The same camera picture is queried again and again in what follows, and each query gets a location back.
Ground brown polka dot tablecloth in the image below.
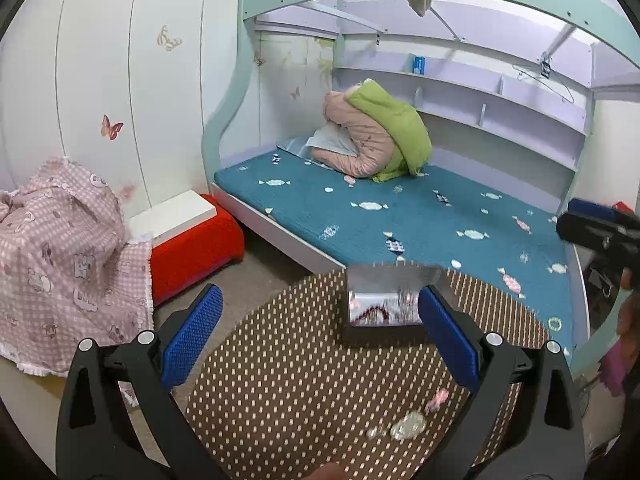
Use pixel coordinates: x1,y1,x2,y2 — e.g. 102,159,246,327
182,262,551,480

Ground candies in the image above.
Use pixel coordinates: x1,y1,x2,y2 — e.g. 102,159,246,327
390,410,428,442

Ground pink butterfly sticker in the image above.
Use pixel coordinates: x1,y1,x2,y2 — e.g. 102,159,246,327
100,115,124,141

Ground green jacket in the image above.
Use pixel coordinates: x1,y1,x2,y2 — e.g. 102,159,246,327
347,79,433,183

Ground blue candy print mattress cover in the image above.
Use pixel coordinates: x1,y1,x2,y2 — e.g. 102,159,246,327
214,152,576,351

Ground white butterfly sticker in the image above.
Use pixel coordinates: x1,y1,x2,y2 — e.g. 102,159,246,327
156,25,183,52

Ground dark red bead bracelet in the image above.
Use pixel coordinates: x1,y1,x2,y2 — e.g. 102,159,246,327
352,305,393,325

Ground red ottoman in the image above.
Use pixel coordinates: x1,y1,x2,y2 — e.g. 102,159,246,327
150,195,246,306

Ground white pillow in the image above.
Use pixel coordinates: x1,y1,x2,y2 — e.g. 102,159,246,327
305,127,358,158

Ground pink checked blanket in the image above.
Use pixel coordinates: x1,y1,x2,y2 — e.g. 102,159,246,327
0,157,156,376

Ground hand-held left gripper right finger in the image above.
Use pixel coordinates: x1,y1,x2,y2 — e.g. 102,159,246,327
417,285,586,480

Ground teal bunk bed frame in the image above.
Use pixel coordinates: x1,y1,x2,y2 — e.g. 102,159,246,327
200,0,640,376

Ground lilac wall shelf unit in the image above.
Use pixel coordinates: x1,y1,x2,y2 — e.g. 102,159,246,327
332,5,596,171

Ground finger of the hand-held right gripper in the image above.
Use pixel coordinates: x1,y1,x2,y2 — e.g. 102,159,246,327
556,211,640,256
568,198,618,221

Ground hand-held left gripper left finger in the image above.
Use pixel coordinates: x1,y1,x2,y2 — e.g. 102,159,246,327
56,284,225,480

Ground wire clothes hanger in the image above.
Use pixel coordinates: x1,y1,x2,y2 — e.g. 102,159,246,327
512,62,576,103

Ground white wardrobe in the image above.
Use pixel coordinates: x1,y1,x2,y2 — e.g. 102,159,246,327
0,0,251,221

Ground person's left hand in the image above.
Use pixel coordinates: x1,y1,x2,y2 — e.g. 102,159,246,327
304,462,346,480

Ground clear plastic box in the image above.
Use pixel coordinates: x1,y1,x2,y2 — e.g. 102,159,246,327
342,262,446,346

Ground person's right hand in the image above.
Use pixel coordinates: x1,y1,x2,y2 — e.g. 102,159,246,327
616,285,640,356

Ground white board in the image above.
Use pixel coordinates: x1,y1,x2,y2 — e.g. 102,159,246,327
125,190,218,243

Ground pink flower bracelet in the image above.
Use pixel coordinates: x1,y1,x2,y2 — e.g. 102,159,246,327
425,387,451,413

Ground purple chair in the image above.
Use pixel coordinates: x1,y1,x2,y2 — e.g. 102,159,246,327
597,335,631,396

